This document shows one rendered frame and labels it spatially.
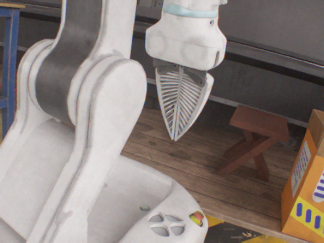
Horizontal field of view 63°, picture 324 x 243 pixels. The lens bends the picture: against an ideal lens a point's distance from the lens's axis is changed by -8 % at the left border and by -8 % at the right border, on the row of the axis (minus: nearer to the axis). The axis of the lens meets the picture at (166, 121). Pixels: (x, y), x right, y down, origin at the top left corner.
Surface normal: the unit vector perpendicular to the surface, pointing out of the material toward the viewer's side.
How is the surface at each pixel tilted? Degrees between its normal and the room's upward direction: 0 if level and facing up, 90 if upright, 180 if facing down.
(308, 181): 90
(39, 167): 51
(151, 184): 68
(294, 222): 90
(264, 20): 86
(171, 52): 104
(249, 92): 90
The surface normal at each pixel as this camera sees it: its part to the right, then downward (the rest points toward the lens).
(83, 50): -0.29, -0.36
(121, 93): 0.86, 0.32
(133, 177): -0.38, -0.13
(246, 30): -0.31, 0.20
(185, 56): -0.51, 0.42
